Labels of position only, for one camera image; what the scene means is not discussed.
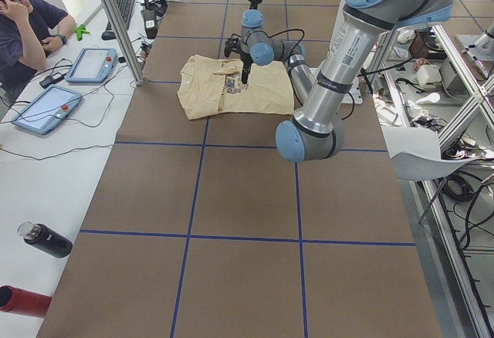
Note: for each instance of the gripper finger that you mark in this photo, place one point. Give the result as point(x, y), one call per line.
point(245, 72)

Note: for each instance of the cream long-sleeve printed t-shirt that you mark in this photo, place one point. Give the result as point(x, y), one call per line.
point(213, 86)

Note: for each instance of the black keyboard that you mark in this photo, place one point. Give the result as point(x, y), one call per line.
point(126, 10)

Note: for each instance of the far blue teach pendant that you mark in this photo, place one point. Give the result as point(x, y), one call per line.
point(92, 66)

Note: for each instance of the blue teach pendant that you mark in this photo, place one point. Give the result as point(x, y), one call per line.
point(47, 110)
point(92, 66)

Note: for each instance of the green plastic clamp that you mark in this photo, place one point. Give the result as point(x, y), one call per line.
point(80, 31)

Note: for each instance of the white plastic chair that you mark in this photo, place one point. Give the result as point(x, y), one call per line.
point(416, 155)

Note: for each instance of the near blue teach pendant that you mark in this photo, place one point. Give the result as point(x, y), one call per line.
point(47, 110)

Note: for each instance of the seated person in dark shirt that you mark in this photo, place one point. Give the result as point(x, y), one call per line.
point(31, 30)

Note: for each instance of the black water bottle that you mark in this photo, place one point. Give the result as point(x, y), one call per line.
point(45, 239)

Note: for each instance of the red water bottle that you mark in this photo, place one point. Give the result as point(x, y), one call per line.
point(23, 302)

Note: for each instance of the wrist black camera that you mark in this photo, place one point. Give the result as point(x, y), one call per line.
point(232, 45)

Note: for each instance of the aluminium frame post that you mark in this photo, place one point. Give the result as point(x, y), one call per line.
point(117, 23)

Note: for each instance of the aluminium frame rack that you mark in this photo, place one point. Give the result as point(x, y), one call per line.
point(451, 217)

